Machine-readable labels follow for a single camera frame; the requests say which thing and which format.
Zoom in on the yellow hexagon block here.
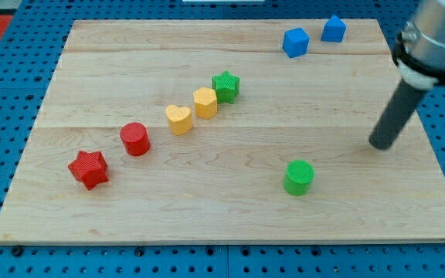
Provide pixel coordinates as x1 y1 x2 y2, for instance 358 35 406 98
193 87 218 120

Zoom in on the green cylinder block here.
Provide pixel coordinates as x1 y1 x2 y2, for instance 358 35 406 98
283 160 314 196

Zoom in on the wooden board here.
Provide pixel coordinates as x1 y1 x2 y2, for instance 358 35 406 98
0 19 445 246

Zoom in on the green star block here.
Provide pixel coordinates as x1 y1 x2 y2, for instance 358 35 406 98
212 71 240 104

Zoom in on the yellow heart block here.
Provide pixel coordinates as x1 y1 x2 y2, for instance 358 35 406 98
165 105 192 135

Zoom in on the blue cube block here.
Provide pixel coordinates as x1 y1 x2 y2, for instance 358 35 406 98
282 28 310 58

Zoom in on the red cylinder block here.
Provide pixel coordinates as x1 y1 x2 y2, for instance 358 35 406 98
120 122 151 156

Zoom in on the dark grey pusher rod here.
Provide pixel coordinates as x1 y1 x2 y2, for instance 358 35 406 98
369 80 427 150

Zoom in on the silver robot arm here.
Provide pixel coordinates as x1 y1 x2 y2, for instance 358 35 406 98
392 0 445 90

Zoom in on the blue pentagon block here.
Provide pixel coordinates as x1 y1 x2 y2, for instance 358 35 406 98
321 15 347 42

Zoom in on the red star block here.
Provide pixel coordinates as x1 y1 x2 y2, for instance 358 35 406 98
68 151 109 191

